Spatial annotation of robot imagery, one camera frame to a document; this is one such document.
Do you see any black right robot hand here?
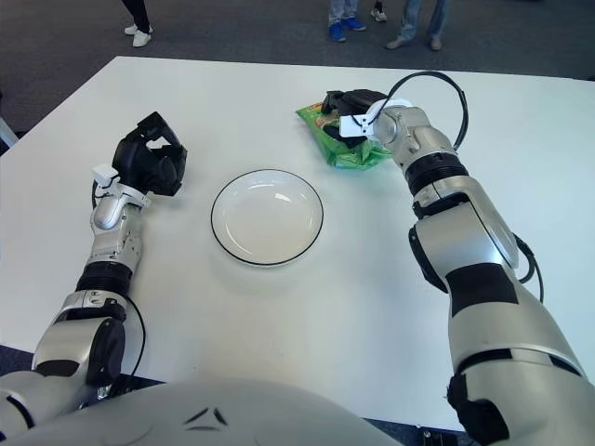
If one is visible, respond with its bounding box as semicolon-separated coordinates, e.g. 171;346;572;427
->
320;87;390;154

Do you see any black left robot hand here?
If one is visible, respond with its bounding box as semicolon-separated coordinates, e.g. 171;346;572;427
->
112;110;190;199

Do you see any green snack bag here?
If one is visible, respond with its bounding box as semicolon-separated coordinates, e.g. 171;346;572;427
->
296;102;394;172

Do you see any white plate with black rim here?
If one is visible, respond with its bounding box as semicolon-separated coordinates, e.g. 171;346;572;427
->
210;169;324;269

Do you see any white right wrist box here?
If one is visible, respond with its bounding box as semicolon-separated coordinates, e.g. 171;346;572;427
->
338;113;378;139

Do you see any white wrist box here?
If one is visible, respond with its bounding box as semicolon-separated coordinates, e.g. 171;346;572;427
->
91;164;120;190
338;113;378;139

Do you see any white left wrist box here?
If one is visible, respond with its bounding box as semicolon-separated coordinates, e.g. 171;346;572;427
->
91;164;120;190

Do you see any person with blue shoes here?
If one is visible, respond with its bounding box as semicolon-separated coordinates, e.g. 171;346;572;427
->
328;0;367;43

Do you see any person with tan shoes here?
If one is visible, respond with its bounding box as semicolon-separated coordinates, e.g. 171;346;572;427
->
385;0;453;51

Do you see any person with white shoes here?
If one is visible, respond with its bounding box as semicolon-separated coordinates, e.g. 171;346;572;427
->
121;0;153;47

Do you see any white desk leg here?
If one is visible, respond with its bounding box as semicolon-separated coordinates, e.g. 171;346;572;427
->
0;114;20;146

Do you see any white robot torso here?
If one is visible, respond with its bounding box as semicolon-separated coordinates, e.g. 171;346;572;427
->
0;378;466;446

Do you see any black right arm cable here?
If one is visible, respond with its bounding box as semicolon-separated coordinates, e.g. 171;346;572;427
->
378;70;469;152

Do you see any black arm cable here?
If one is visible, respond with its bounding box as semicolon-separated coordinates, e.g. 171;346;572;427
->
378;70;469;152
90;180;150;378

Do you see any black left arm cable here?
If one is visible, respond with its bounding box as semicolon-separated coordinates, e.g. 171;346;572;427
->
90;180;150;378

